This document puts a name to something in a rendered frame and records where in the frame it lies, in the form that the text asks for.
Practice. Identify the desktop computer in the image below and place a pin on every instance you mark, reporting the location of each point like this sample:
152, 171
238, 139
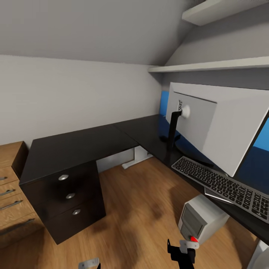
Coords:
200, 219

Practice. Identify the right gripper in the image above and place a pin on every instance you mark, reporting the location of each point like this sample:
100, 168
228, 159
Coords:
176, 254

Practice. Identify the monitor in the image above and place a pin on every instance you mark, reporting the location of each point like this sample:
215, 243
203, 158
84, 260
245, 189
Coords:
222, 122

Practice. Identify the room divider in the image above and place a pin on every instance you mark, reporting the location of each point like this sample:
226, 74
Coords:
261, 142

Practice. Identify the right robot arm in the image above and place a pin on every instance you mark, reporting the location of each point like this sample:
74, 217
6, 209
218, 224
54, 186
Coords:
185, 254

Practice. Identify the keyboard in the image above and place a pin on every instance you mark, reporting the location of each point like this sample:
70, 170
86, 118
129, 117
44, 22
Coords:
245, 197

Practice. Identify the cabinet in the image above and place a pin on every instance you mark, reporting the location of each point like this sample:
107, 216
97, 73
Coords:
68, 202
18, 219

